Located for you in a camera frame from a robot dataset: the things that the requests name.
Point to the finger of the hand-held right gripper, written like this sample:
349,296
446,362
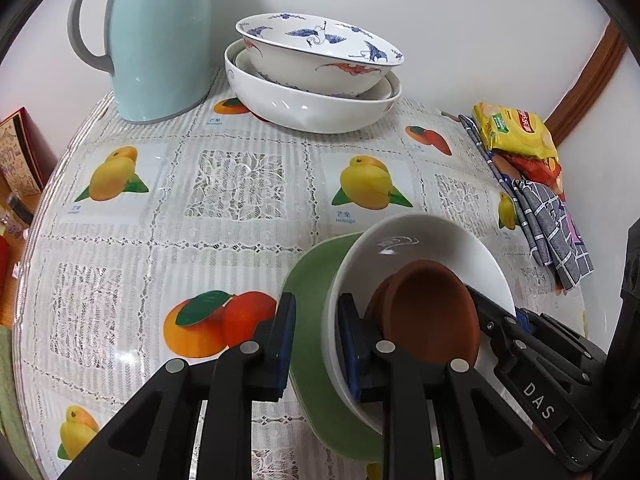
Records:
497,330
524,322

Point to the crane pattern porcelain bowl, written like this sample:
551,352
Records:
310,60

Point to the brown wooden door frame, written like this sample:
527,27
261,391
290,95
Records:
590,85

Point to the small white nested bowl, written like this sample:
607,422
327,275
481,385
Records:
243,66

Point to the brown bowl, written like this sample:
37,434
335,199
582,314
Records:
425,310

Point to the green plate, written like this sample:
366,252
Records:
310,360

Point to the small black object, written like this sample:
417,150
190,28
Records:
20,208

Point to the red patterned box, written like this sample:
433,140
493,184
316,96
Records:
20,155

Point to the light blue thermos jug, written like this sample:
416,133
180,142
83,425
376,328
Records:
160,50

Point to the grey checkered cloth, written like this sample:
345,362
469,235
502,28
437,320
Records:
545,215

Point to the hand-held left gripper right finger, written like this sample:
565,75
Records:
350,360

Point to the large white ceramic bowl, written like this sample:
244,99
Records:
310,112

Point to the red chips bag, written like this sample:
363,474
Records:
537,167

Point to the yellow chips bag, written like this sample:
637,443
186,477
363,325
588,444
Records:
520,130

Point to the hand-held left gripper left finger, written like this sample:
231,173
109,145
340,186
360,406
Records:
286,345

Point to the fruit print tablecloth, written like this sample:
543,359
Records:
225,195

